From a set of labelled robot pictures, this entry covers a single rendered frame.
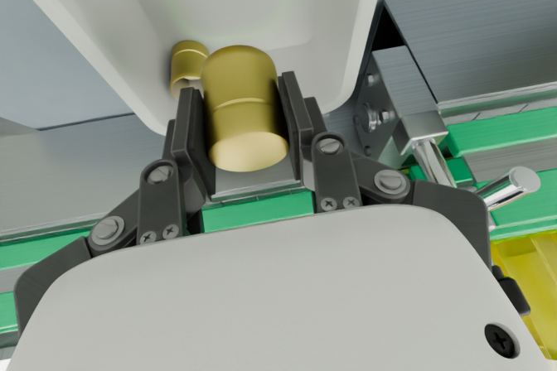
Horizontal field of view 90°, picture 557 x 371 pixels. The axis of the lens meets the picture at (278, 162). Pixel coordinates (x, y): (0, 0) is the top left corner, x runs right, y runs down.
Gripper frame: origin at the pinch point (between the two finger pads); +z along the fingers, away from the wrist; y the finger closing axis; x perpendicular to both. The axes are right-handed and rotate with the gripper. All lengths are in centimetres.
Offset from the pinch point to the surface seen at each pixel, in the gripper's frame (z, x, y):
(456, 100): 6.0, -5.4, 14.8
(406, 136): 3.6, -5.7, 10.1
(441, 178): 0.5, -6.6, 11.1
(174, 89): 13.1, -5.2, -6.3
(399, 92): 7.4, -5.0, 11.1
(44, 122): 20.7, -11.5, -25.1
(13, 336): 6, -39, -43
